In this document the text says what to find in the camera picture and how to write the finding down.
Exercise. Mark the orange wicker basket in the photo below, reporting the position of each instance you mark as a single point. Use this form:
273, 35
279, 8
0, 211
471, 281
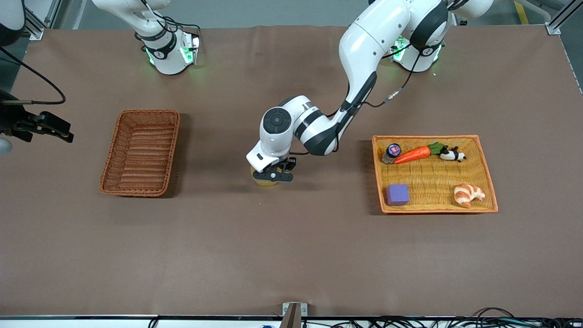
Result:
423, 175

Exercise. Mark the purple foam cube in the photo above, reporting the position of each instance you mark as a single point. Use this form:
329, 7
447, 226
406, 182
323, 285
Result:
397, 195

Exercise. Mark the small jar with pink lid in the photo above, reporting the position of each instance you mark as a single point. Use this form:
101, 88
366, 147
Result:
392, 151

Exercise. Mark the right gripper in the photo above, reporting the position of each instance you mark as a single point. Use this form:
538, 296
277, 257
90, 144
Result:
10, 119

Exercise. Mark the metal table edge rail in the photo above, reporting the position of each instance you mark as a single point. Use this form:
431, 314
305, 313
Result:
91, 316

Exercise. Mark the yellowish clear tape roll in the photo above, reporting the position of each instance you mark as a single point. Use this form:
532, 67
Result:
264, 184

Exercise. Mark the brown wicker basket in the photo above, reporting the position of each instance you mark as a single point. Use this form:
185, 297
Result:
141, 182

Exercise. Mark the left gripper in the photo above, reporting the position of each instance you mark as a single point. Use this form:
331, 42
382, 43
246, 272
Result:
288, 163

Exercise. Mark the brown mounting post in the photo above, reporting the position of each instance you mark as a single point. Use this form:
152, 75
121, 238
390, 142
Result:
291, 319

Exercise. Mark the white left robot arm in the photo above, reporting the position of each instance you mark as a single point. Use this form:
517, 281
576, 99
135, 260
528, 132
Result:
369, 41

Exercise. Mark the grey metal bracket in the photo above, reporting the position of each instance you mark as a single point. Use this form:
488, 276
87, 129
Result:
304, 309

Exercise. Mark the toy croissant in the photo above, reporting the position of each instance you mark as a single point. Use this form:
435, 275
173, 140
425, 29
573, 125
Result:
467, 193

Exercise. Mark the brown table cover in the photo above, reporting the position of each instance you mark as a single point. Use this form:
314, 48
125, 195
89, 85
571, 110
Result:
291, 237

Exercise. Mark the orange toy carrot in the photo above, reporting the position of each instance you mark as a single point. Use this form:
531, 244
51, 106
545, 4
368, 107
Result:
412, 155

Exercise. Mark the black white panda toy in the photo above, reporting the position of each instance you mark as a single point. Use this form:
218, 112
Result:
451, 155

